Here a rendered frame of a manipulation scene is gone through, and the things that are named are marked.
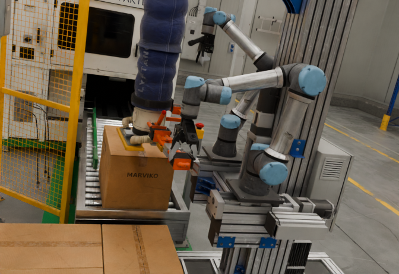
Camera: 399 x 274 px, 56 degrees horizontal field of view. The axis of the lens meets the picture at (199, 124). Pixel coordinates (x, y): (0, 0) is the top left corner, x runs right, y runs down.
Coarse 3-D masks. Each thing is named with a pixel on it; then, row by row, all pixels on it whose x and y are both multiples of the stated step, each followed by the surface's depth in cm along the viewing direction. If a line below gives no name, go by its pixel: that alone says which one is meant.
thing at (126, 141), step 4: (116, 128) 222; (120, 128) 220; (128, 128) 215; (120, 132) 215; (120, 136) 210; (124, 136) 208; (128, 136) 209; (124, 140) 203; (128, 140) 203; (124, 144) 198; (128, 144) 196; (132, 144) 198; (136, 144) 199; (140, 144) 200; (128, 148) 194; (132, 148) 195; (136, 148) 196; (140, 148) 197
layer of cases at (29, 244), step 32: (0, 224) 203; (32, 224) 209; (64, 224) 214; (96, 224) 220; (0, 256) 179; (32, 256) 183; (64, 256) 187; (96, 256) 191; (128, 256) 196; (160, 256) 201
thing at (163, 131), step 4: (152, 128) 186; (156, 128) 190; (160, 128) 192; (164, 128) 193; (168, 128) 191; (152, 132) 184; (156, 132) 184; (160, 132) 184; (164, 132) 185; (168, 132) 186; (152, 136) 185; (156, 140) 185
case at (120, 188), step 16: (112, 128) 268; (112, 144) 236; (144, 144) 247; (112, 160) 221; (128, 160) 224; (144, 160) 227; (160, 160) 230; (112, 176) 223; (128, 176) 226; (144, 176) 230; (160, 176) 233; (112, 192) 226; (128, 192) 230; (144, 192) 233; (160, 192) 236; (112, 208) 230; (128, 208) 233; (144, 208) 236; (160, 208) 239
